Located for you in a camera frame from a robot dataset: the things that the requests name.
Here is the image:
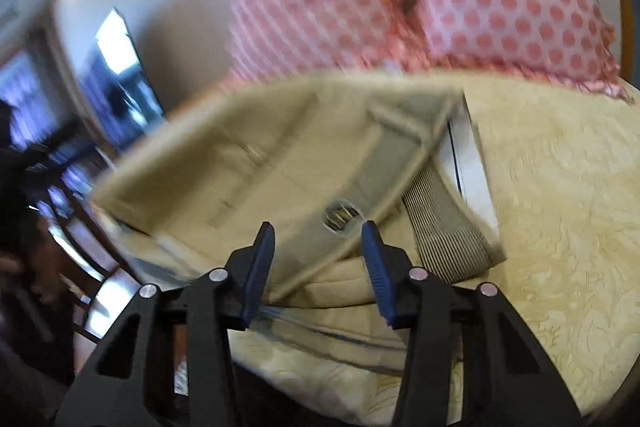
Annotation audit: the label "dark wooden chair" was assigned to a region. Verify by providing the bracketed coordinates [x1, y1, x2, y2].
[30, 167, 146, 343]

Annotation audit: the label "cream embroidered bedspread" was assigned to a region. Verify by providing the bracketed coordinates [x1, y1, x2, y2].
[220, 69, 640, 418]

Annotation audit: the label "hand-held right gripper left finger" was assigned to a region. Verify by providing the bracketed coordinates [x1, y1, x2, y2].
[54, 222, 276, 427]

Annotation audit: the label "beige pants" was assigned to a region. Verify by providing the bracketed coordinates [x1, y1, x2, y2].
[89, 76, 508, 308]

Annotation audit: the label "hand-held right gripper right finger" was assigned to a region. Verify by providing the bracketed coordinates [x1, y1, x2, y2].
[361, 221, 584, 427]

